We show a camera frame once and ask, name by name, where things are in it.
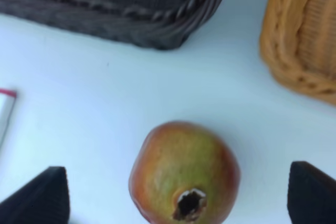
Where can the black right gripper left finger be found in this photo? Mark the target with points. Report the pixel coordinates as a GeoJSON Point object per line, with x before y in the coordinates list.
{"type": "Point", "coordinates": [44, 199]}

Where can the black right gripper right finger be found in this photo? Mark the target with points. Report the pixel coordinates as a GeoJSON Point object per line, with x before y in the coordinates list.
{"type": "Point", "coordinates": [311, 195]}

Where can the red pomegranate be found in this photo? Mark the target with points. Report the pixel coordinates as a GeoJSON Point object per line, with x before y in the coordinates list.
{"type": "Point", "coordinates": [184, 173]}

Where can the white marker with red caps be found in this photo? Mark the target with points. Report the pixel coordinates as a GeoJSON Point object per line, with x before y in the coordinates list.
{"type": "Point", "coordinates": [8, 98]}

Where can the orange wicker basket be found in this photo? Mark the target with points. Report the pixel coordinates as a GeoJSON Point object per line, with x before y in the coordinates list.
{"type": "Point", "coordinates": [297, 42]}

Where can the dark brown wicker basket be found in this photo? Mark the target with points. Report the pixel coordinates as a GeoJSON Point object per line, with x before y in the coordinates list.
{"type": "Point", "coordinates": [159, 24]}

